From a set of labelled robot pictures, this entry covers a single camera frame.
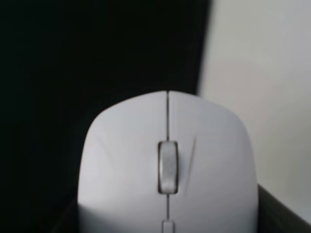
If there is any black rectangular mouse pad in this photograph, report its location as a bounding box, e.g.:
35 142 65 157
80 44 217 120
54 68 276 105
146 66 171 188
0 0 212 233

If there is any white wireless computer mouse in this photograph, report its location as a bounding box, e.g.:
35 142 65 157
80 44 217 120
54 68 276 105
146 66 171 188
77 91 258 233

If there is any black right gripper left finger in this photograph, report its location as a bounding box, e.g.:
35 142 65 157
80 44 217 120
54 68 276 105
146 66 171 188
50 199 79 233

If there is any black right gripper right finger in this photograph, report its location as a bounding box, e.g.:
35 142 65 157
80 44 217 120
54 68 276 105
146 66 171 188
258 185 311 233

